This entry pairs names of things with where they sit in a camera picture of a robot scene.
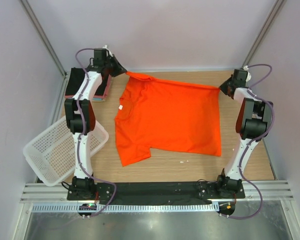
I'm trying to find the white plastic basket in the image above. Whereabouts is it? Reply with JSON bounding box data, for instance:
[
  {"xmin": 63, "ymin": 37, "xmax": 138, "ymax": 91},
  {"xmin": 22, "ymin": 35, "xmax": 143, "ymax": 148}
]
[{"xmin": 23, "ymin": 116, "xmax": 109, "ymax": 187}]

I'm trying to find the white slotted cable duct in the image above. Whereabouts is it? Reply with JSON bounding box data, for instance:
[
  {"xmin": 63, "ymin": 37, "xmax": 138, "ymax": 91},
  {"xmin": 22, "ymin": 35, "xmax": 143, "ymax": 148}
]
[{"xmin": 31, "ymin": 202, "xmax": 219, "ymax": 214}]

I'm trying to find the orange t-shirt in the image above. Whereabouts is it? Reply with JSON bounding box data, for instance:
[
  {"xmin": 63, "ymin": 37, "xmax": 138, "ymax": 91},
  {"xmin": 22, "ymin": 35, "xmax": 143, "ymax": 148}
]
[{"xmin": 114, "ymin": 72, "xmax": 222, "ymax": 166}]

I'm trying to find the aluminium frame rail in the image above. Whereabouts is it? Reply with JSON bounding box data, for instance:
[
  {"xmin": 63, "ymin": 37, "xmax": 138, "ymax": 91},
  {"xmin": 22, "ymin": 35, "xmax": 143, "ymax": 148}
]
[{"xmin": 20, "ymin": 180, "xmax": 294, "ymax": 205}]

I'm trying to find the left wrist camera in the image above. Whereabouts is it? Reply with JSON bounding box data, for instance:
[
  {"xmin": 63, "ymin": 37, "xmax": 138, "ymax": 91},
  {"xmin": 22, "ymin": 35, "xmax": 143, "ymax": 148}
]
[{"xmin": 103, "ymin": 44, "xmax": 114, "ymax": 57}]

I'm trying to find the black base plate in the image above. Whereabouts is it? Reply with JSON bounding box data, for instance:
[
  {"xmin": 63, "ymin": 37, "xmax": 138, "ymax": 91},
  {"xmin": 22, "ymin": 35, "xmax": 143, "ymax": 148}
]
[{"xmin": 67, "ymin": 180, "xmax": 246, "ymax": 206}]

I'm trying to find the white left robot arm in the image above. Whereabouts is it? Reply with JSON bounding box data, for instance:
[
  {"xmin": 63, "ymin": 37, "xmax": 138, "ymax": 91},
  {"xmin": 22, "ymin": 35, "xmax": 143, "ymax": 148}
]
[{"xmin": 64, "ymin": 45, "xmax": 127, "ymax": 200}]

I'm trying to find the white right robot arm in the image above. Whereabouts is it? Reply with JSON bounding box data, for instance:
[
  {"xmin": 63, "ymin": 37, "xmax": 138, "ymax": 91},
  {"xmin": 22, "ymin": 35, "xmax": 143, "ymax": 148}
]
[{"xmin": 215, "ymin": 65, "xmax": 275, "ymax": 198}]

